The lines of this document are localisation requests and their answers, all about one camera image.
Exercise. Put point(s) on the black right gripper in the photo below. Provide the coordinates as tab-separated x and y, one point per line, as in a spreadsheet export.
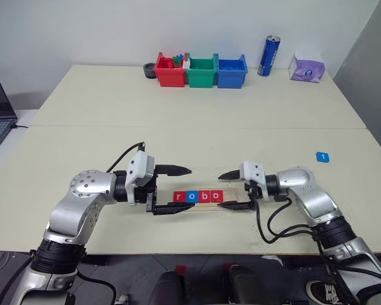
254	190

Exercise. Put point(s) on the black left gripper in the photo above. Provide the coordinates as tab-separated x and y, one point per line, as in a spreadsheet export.
144	193

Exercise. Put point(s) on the red letter o block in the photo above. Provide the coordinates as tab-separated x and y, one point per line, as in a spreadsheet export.
216	195

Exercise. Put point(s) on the red letter b block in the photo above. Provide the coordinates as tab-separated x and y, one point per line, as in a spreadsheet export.
204	196

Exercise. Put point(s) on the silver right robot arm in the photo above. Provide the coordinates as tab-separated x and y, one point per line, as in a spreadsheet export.
314	197

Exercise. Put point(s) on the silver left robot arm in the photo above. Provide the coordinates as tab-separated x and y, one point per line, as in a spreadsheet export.
89	187

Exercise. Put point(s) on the wooden letter tray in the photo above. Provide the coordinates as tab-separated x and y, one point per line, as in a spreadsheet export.
228	193

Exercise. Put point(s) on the red letter r block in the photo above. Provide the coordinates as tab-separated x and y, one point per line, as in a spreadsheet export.
179	196

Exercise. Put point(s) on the blue letter o block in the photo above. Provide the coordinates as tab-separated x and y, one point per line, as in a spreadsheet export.
192	196

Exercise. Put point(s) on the blue letter t block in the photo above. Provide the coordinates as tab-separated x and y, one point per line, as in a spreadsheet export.
323	157

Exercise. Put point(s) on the red tag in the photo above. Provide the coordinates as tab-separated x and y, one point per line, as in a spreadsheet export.
180	270

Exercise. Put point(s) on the wide dark rounded shape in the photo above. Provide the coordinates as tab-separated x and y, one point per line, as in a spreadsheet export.
241	286

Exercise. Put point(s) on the narrow dark rounded shape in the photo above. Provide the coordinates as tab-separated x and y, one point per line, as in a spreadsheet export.
168	289

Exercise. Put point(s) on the blue plastic bin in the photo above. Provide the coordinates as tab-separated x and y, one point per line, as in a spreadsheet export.
230	79

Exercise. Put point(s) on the red plastic bin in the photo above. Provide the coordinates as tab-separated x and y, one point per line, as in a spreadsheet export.
169	76

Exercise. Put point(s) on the green plastic bin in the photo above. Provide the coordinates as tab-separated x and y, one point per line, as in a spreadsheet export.
200	77

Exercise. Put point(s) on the small green toy piece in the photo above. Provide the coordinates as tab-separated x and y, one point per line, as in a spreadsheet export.
177	63

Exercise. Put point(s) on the small white plastic piece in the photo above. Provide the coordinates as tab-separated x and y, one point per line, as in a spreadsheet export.
186	63

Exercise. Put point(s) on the small blue toy pieces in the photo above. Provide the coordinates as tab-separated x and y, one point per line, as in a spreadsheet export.
177	57

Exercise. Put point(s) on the black and white shoe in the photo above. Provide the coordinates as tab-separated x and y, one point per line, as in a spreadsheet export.
324	292

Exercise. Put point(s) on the purple tissue box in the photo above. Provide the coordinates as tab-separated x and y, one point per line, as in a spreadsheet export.
306	71

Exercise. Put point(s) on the blue drink can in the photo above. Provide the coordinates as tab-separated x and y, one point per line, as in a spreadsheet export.
268	55

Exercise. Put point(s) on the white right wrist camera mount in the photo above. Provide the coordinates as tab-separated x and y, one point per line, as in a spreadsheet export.
254	170

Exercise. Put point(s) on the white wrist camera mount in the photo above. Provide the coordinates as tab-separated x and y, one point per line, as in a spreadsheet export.
139	165
254	170

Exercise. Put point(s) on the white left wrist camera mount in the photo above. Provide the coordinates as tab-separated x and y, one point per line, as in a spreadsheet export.
139	165

